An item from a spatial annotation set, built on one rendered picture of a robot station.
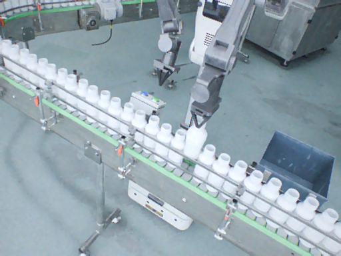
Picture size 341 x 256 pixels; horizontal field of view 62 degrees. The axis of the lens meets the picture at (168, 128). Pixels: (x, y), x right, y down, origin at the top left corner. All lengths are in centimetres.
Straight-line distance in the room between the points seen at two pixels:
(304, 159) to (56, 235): 159
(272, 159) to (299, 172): 15
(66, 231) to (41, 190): 40
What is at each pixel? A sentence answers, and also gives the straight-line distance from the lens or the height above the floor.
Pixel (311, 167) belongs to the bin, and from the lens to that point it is 168.
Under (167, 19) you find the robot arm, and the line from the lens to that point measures 117.
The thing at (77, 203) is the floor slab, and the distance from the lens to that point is 222.
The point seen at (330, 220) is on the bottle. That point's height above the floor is 115.
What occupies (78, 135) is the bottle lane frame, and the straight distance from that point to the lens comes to 136.
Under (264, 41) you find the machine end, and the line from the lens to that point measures 481.
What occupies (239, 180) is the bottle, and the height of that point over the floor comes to 112.
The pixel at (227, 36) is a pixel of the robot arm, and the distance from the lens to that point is 81.
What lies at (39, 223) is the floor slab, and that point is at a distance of 218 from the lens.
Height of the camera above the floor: 184
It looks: 40 degrees down
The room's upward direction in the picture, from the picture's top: 12 degrees clockwise
